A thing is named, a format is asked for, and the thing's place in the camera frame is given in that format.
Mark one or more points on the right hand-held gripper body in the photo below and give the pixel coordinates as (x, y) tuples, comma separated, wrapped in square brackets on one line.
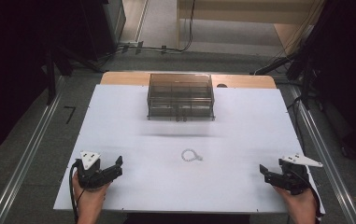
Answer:
[(294, 179)]

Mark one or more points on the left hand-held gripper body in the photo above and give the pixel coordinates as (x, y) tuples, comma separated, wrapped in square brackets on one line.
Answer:
[(88, 174)]

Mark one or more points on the clear brown drawer box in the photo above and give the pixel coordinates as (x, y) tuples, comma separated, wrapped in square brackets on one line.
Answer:
[(180, 96)]

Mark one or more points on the person's left hand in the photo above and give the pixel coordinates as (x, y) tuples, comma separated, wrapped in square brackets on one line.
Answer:
[(90, 199)]

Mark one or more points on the person's right hand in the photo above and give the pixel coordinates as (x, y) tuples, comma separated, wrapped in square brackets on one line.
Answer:
[(300, 207)]

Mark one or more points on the white table board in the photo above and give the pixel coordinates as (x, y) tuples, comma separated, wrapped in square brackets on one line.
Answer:
[(178, 180)]

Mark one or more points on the black metal stand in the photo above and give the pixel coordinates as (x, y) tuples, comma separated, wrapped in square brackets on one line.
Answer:
[(306, 65)]

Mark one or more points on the grey power strip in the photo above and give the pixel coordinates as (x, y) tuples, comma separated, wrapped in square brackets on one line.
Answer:
[(132, 46)]

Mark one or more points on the black curtain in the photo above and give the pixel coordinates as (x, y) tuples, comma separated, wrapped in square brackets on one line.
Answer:
[(10, 77)]

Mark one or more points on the black cabinet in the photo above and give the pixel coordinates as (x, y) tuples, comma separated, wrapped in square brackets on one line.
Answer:
[(104, 28)]

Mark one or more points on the light wooden bench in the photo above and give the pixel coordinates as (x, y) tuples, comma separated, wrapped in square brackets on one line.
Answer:
[(244, 12)]

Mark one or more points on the metal floor rail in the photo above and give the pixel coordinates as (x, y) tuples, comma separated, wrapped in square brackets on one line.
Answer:
[(26, 161), (325, 155)]

